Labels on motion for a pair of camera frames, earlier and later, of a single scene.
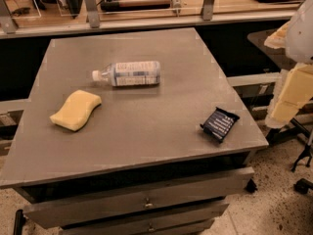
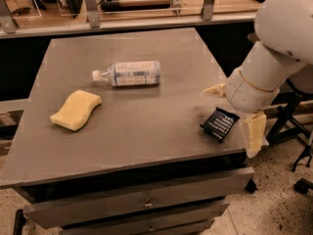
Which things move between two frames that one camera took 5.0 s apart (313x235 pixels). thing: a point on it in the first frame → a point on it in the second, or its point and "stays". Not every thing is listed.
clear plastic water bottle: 130,73 stays
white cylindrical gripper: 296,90 → 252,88
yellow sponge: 76,110 stays
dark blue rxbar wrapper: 219,123 stays
